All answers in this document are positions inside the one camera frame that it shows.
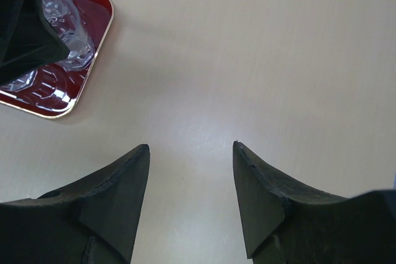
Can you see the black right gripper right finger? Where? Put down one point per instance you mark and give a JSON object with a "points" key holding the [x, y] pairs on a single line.
{"points": [[286, 221]]}

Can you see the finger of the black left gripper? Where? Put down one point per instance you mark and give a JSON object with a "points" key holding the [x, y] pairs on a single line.
{"points": [[28, 41]]}

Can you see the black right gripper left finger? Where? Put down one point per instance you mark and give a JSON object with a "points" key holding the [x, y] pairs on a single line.
{"points": [[92, 220]]}

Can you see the clear faceted glass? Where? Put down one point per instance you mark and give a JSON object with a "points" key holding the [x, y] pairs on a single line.
{"points": [[64, 17], [21, 83]]}

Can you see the red lacquer tray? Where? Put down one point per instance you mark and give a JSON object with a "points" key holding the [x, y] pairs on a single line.
{"points": [[54, 91]]}

